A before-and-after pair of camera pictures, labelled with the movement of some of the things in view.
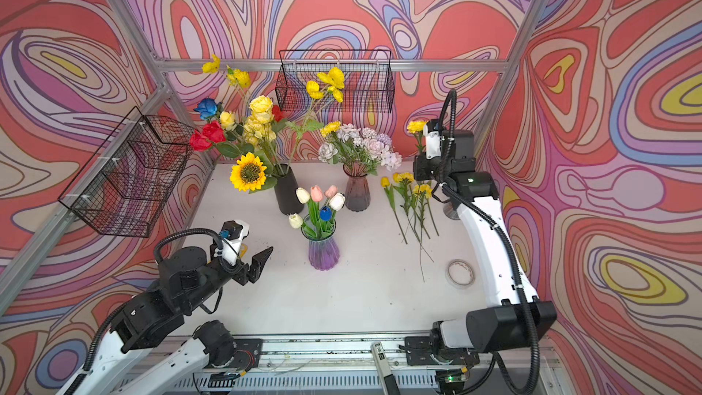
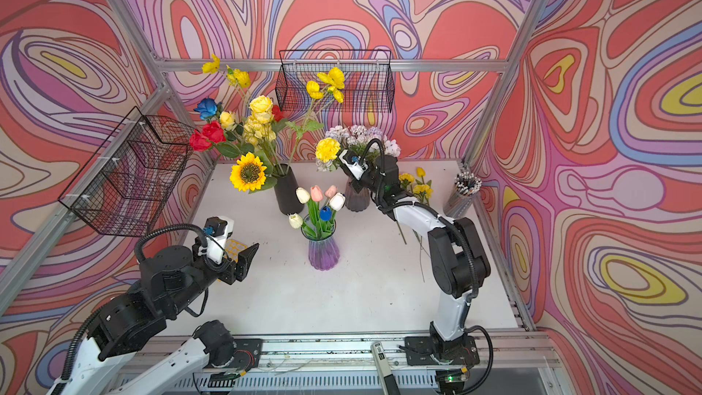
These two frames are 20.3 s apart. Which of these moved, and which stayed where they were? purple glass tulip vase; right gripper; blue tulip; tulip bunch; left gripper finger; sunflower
Moved: right gripper; left gripper finger
Stayed: blue tulip; sunflower; purple glass tulip vase; tulip bunch
